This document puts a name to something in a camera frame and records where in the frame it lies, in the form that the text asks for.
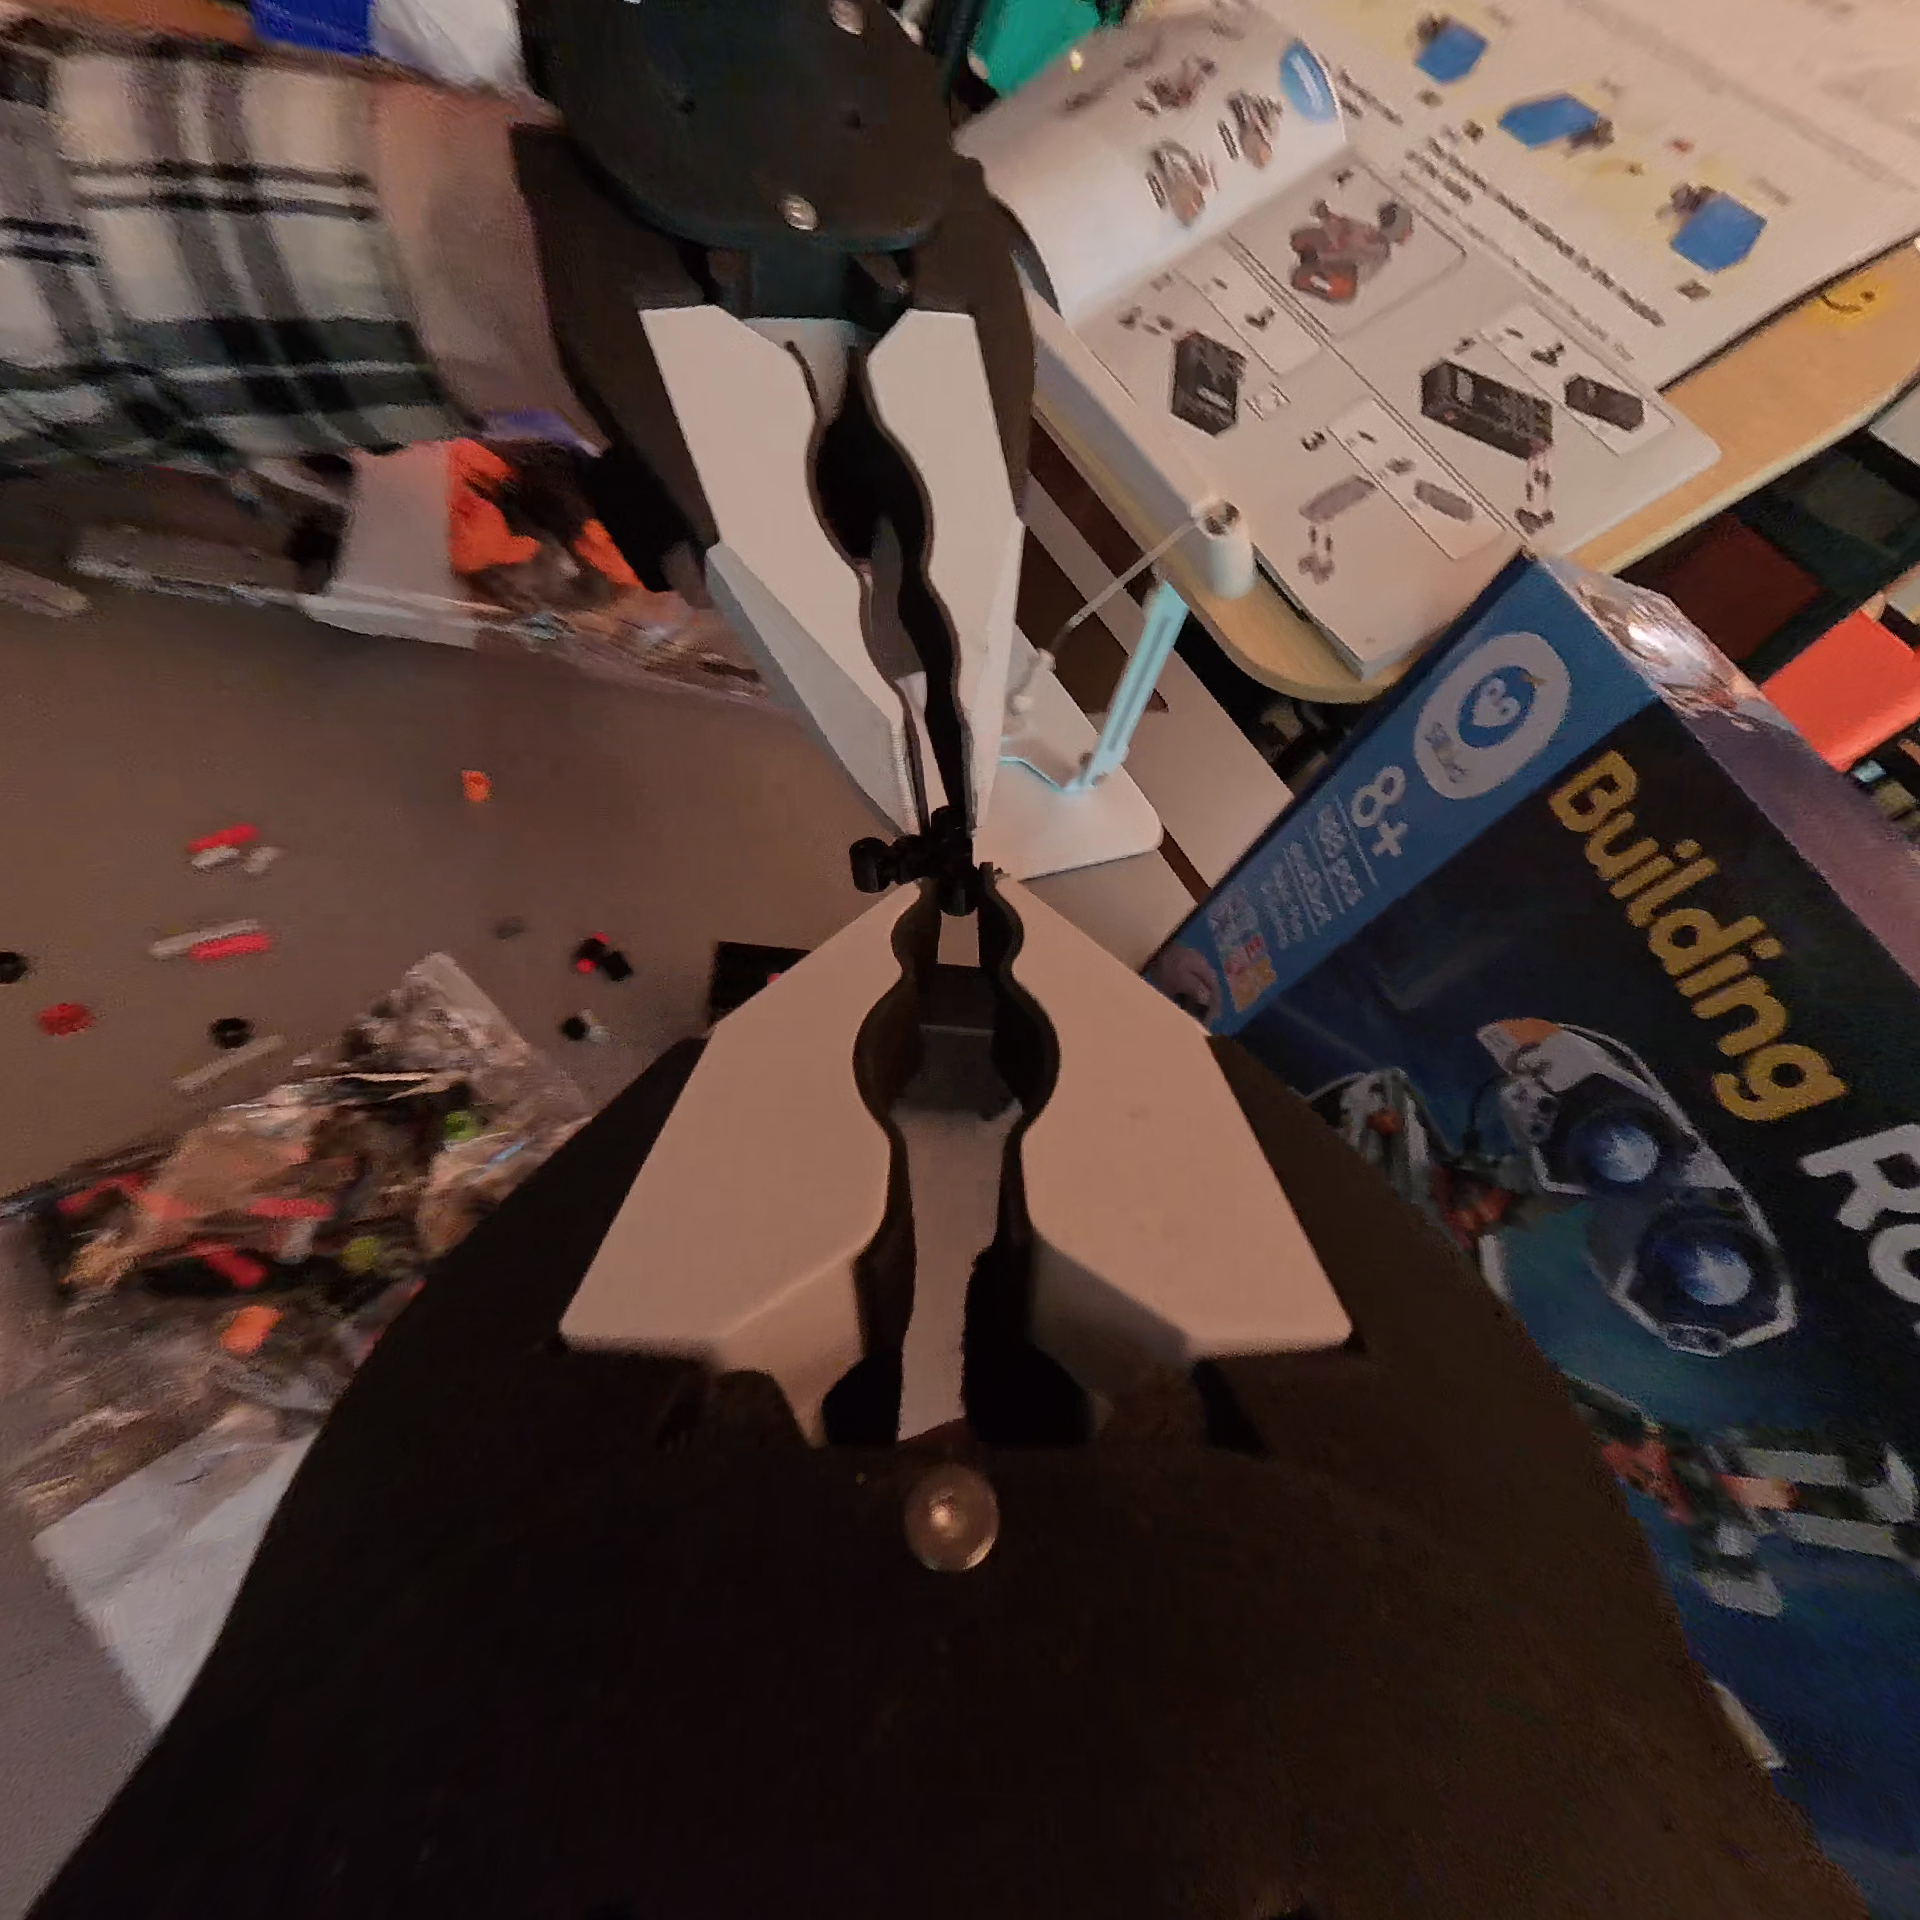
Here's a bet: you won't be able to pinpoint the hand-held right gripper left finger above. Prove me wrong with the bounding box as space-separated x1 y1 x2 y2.
558 883 963 1450

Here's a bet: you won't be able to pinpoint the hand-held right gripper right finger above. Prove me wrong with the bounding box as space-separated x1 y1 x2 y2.
967 876 1356 1450

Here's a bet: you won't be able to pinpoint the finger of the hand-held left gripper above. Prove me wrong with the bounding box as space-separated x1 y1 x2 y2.
639 303 963 834
863 303 1032 827

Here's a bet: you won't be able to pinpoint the small clear bag orange parts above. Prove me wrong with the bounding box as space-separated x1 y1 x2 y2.
300 433 769 696

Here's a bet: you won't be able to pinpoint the black battery box block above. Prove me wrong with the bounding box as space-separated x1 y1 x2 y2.
712 936 1030 1128

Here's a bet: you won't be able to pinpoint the black connector pin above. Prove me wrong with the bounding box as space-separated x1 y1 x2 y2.
847 810 1001 918

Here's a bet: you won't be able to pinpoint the person's left forearm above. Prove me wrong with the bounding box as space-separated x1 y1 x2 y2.
0 30 468 469

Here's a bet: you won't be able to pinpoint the grey desk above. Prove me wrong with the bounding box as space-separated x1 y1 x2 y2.
0 450 1292 1920

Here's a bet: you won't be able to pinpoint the crumpled white paper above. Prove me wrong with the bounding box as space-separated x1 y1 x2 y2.
374 0 528 83

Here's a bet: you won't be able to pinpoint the white book stand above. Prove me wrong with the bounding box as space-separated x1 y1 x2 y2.
983 300 1503 887

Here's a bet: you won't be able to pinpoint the blue toy kit box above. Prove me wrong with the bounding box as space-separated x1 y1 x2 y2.
1147 554 1920 1920

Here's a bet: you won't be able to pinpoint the clear bag of building parts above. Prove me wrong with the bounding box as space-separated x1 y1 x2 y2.
0 951 594 1727

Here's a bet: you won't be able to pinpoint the instruction booklet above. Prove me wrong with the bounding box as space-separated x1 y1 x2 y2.
960 0 1920 678

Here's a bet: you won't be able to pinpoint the orange object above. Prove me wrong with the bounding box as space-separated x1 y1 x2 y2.
1763 606 1920 774

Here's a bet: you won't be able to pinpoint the page holder wire white tip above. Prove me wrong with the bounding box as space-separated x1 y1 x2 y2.
1009 516 1218 721

